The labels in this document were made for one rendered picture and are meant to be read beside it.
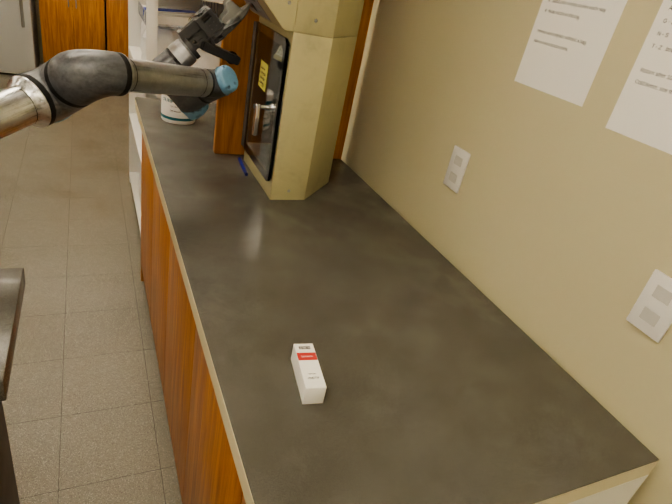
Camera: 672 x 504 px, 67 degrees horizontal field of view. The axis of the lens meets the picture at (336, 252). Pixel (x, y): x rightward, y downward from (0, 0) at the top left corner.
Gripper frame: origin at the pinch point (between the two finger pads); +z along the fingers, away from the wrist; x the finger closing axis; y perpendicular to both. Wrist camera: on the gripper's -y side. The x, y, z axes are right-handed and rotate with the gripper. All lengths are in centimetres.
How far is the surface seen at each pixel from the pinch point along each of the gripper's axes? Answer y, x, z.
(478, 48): -32, -43, 38
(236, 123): -28.9, 13.6, -23.7
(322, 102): -25.4, -22.9, -0.5
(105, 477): -72, -37, -130
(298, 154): -32.9, -23.4, -14.8
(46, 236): -54, 125, -147
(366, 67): -44, 15, 25
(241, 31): -7.2, 13.5, -3.9
